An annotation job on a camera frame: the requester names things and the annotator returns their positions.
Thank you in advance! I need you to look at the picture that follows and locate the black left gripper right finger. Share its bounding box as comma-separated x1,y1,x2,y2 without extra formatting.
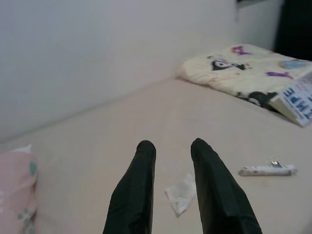
190,137,263,234

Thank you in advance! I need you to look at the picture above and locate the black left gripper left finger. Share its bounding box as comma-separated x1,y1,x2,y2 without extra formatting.
102,139,156,234

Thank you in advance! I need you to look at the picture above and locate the white tissue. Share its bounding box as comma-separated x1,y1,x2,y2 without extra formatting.
164,173,197,217

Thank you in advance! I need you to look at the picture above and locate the white printed tube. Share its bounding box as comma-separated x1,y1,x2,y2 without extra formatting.
238,159,298,176

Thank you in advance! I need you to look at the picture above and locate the white book with blue letters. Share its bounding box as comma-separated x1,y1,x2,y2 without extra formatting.
268,73,312,127

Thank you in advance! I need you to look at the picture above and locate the cream sheeted mattress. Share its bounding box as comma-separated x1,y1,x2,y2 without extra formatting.
0,78,312,234

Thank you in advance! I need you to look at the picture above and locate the pink pillow with orange dots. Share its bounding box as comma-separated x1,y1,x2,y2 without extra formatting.
0,143,39,234

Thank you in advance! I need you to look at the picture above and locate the cream cartoon print quilt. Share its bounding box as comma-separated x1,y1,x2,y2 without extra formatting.
176,43,312,115

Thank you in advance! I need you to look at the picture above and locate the black cabinet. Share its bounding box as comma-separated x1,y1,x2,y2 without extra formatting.
274,0,312,60

